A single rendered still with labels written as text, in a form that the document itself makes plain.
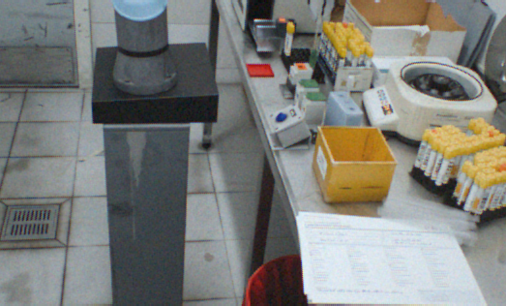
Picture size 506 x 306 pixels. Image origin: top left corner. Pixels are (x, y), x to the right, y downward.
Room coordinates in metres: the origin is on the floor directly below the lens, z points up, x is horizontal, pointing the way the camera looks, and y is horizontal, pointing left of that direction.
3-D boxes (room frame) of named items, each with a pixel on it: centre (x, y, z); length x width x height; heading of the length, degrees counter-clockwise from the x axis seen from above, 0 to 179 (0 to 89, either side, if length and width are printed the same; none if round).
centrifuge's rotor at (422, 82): (1.33, -0.43, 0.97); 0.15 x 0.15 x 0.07
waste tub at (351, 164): (1.03, -0.21, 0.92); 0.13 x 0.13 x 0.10; 11
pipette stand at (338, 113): (1.20, -0.20, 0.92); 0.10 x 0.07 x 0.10; 20
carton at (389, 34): (1.70, -0.39, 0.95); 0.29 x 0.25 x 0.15; 103
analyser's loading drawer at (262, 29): (1.71, 0.01, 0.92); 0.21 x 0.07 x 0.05; 13
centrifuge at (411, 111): (1.33, -0.42, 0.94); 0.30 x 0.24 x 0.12; 95
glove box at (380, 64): (1.51, -0.42, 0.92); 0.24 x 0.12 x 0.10; 103
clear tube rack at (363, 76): (1.55, -0.22, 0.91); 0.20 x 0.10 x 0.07; 13
